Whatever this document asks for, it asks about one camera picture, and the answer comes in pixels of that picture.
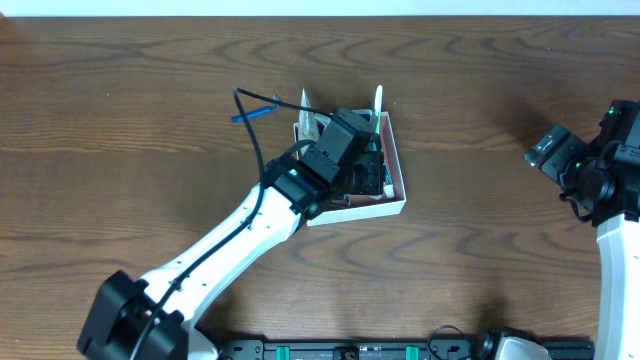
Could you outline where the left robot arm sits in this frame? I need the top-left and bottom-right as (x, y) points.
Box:
(77, 141), (384, 359)

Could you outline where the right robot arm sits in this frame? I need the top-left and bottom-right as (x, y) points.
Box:
(525, 125), (639, 359)

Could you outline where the blue disposable razor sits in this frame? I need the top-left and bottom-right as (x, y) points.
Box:
(231, 95), (280, 123)

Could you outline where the green and red toothpaste tube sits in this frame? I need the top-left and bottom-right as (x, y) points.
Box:
(383, 165), (395, 199)

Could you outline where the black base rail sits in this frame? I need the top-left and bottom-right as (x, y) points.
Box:
(219, 337), (475, 360)

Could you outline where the white Pantene tube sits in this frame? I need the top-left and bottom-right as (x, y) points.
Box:
(298, 89), (320, 141)

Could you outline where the green and white toothbrush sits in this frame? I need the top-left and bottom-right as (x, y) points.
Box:
(371, 85), (383, 151)

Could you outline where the white box with pink interior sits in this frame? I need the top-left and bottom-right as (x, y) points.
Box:
(307, 111), (406, 227)

